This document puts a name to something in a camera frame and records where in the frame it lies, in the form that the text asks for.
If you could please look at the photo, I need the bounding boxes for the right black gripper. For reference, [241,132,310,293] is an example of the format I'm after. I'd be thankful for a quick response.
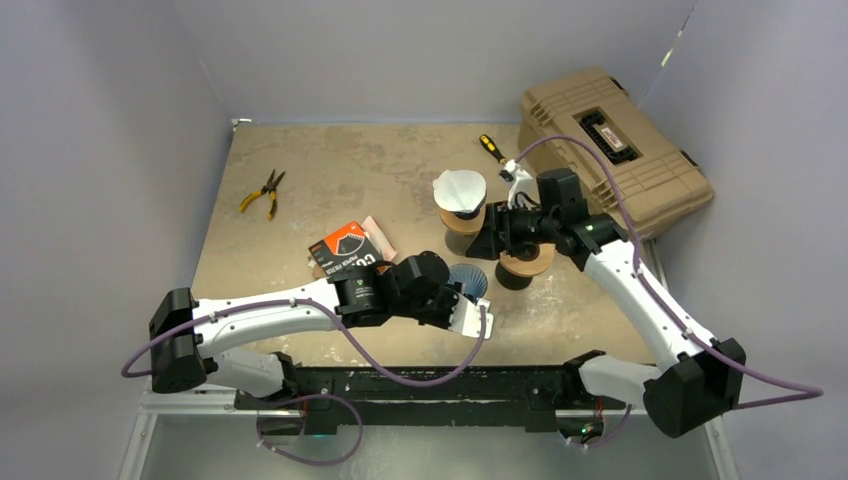
[466,200,559,260]

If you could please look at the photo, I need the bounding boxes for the grey glass carafe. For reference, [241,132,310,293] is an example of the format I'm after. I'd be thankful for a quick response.
[444,230,476,257]

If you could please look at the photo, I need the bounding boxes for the wooden dripper ring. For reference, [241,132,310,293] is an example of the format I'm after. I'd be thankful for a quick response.
[437,205,488,237]
[498,243,558,279]

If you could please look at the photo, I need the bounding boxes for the blue glass dripper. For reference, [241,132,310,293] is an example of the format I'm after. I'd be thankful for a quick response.
[449,206,481,221]
[448,263,488,302]

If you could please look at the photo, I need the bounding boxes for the red black coffee carafe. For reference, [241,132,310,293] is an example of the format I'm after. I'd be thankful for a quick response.
[495,265,533,291]

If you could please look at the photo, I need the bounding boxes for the white paper coffee filter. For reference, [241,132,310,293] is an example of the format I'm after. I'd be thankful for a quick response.
[432,170,487,214]

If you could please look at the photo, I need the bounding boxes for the orange coffee filter box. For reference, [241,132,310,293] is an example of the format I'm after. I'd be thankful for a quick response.
[308,216,397,279]

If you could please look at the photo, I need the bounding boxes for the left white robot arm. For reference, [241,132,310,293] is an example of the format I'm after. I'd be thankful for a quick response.
[147,251,488,409]

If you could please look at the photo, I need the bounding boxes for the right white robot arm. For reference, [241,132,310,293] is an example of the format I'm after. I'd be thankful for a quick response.
[466,162,747,438]

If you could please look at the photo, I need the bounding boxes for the yellow black screwdriver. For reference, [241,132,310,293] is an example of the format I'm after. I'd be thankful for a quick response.
[479,134,508,165]

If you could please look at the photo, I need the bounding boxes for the tan plastic tool case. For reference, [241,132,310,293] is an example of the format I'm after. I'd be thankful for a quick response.
[517,66,714,239]

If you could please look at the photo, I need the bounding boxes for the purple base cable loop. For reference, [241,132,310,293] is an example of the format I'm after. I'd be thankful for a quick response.
[255,394,364,467]

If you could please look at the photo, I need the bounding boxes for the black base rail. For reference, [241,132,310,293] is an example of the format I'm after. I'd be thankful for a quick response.
[234,364,624,441]

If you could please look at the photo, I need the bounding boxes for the yellow handled pliers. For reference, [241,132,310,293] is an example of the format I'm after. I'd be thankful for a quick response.
[238,169,286,221]

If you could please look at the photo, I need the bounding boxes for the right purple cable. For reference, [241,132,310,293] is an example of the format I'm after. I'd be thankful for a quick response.
[515,135,825,412]

